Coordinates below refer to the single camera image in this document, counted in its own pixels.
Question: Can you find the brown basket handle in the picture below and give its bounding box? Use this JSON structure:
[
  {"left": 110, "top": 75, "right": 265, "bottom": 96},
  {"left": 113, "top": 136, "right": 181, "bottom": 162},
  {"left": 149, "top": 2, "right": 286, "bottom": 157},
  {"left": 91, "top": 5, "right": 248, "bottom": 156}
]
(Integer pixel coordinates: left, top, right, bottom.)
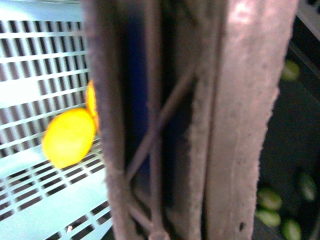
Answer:
[{"left": 82, "top": 0, "right": 299, "bottom": 240}]

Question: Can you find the yellow mango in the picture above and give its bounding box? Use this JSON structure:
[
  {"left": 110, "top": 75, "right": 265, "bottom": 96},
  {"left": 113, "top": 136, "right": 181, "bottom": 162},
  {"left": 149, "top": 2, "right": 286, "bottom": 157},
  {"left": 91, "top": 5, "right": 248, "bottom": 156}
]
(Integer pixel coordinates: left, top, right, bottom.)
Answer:
[{"left": 85, "top": 80, "right": 99, "bottom": 130}]

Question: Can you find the yellow lemon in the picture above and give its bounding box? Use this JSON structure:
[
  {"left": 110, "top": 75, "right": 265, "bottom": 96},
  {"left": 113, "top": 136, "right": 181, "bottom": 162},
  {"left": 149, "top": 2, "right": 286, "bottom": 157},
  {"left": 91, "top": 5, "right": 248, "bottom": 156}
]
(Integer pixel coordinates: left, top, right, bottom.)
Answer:
[{"left": 42, "top": 108, "right": 96, "bottom": 169}]

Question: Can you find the light blue plastic basket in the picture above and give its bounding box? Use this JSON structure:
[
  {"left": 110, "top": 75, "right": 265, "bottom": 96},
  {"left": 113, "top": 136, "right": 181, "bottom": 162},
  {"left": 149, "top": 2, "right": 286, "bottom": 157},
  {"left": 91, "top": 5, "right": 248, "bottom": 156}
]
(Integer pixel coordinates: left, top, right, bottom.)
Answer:
[{"left": 0, "top": 0, "right": 113, "bottom": 240}]

